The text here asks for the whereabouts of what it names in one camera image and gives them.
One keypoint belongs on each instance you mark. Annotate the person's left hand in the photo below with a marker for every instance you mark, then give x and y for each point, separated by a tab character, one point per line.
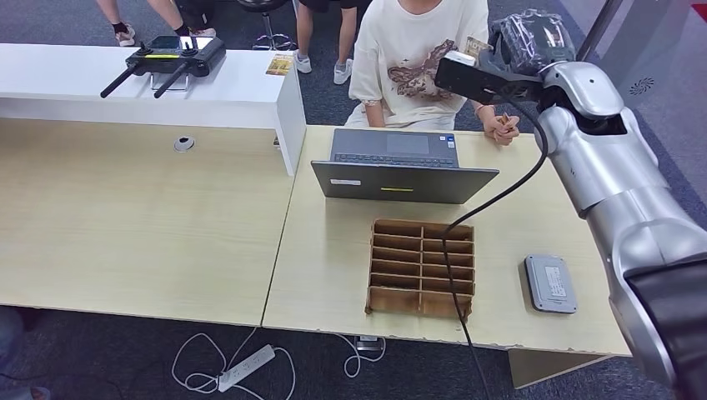
502	131

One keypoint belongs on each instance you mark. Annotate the hotel room key card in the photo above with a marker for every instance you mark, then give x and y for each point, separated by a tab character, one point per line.
476	47

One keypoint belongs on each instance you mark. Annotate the person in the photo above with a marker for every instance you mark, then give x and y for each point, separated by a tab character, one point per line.
397	33
124	36
8	342
342	72

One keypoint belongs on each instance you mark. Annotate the wooden card organizer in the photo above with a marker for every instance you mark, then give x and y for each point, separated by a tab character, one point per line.
421	259

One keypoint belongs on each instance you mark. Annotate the grey card reader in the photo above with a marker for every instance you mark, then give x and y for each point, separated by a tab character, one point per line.
552	284

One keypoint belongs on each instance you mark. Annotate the yellow printed card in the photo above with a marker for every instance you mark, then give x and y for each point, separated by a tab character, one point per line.
280	64

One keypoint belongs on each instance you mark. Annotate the grey laptop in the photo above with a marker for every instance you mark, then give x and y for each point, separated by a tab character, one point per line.
403	185

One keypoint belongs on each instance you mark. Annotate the grey kiosk stand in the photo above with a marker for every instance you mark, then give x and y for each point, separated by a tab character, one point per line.
646	55

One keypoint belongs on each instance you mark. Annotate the black power adapter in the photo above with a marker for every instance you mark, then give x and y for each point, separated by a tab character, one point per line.
369	345

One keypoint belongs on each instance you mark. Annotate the white counter shelf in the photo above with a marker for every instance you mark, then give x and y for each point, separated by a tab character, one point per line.
232	94

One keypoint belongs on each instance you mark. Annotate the chrome stool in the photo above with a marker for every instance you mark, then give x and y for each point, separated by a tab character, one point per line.
257	4

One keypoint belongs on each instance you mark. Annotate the silver desk grommet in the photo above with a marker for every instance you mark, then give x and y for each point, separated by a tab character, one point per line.
184	144

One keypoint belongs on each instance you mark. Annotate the black remote controller with antennas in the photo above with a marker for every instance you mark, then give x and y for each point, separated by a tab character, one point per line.
177	58

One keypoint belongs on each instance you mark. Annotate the white power strip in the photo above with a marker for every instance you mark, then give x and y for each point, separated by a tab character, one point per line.
246	369

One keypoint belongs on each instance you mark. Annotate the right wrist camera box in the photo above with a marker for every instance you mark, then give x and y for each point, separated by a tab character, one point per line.
469	83

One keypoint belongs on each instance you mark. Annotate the chrome stanchion post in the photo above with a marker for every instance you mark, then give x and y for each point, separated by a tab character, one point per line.
599	25

